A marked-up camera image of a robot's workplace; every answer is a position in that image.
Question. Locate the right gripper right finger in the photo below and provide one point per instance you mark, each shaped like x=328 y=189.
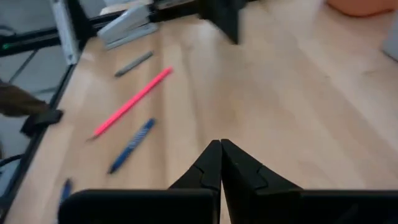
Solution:
x=280 y=208

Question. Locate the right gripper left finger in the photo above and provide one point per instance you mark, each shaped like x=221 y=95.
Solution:
x=140 y=208

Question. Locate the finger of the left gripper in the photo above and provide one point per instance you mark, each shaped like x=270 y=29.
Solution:
x=237 y=15
x=214 y=11

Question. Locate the blue crayon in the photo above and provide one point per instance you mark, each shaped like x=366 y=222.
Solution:
x=132 y=144
x=66 y=191

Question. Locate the grey stapler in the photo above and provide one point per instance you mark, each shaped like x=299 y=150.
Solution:
x=127 y=26

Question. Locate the grey crayon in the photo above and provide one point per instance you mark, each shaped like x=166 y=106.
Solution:
x=133 y=63

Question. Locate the pink pencil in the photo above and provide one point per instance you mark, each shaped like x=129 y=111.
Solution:
x=130 y=103

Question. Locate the orange plastic bin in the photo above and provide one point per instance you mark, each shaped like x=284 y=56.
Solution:
x=360 y=7

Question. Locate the silver aluminium extrusion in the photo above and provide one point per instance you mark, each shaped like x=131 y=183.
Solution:
x=66 y=34

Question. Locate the brown blurry object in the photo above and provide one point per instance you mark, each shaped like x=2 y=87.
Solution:
x=18 y=101

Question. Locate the black frame bracket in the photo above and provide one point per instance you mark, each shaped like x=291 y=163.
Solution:
x=42 y=121

